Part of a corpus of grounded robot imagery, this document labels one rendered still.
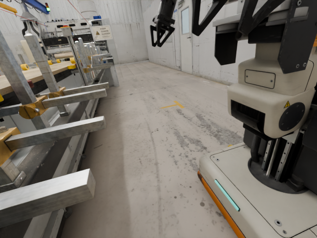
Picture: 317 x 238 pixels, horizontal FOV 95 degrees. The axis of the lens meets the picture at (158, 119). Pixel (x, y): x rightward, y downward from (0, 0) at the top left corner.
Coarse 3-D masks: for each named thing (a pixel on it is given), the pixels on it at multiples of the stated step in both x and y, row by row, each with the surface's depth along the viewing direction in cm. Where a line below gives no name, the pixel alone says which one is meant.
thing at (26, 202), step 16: (64, 176) 21; (80, 176) 20; (16, 192) 19; (32, 192) 19; (48, 192) 19; (64, 192) 19; (80, 192) 19; (0, 208) 17; (16, 208) 18; (32, 208) 18; (48, 208) 19; (0, 224) 18
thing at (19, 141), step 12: (84, 120) 43; (96, 120) 42; (36, 132) 40; (48, 132) 39; (60, 132) 40; (72, 132) 41; (84, 132) 42; (12, 144) 38; (24, 144) 39; (36, 144) 40
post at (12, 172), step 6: (6, 162) 37; (12, 162) 39; (0, 168) 35; (6, 168) 37; (12, 168) 39; (0, 174) 36; (6, 174) 36; (12, 174) 38; (18, 174) 40; (0, 180) 37; (6, 180) 37; (12, 180) 38
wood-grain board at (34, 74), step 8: (56, 64) 262; (64, 64) 220; (72, 64) 189; (24, 72) 159; (32, 72) 143; (40, 72) 129; (56, 72) 129; (0, 80) 105; (32, 80) 91; (0, 88) 67; (8, 88) 71
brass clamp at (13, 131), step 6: (6, 132) 40; (12, 132) 40; (18, 132) 42; (0, 138) 37; (6, 138) 38; (0, 144) 36; (6, 144) 37; (0, 150) 36; (6, 150) 37; (12, 150) 39; (0, 156) 35; (6, 156) 37; (0, 162) 35
